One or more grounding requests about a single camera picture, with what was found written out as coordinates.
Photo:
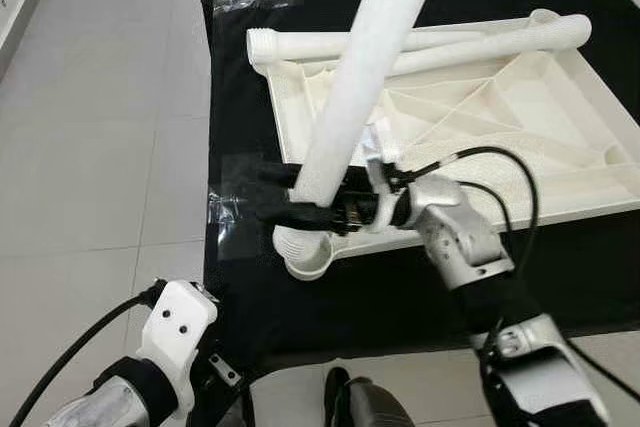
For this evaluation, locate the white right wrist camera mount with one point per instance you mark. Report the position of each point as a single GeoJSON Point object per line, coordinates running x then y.
{"type": "Point", "coordinates": [378, 142]}

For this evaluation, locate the white plastic table top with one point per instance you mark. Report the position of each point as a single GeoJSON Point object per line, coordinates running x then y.
{"type": "Point", "coordinates": [480, 117]}

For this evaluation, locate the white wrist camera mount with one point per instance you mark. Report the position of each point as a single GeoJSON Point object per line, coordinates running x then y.
{"type": "Point", "coordinates": [378, 142]}
{"type": "Point", "coordinates": [180, 332]}

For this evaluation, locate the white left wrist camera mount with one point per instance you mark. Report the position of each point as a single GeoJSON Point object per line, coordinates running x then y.
{"type": "Point", "coordinates": [180, 332]}

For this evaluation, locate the grey robot right leg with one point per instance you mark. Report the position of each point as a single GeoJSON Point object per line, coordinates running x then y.
{"type": "Point", "coordinates": [370, 402]}

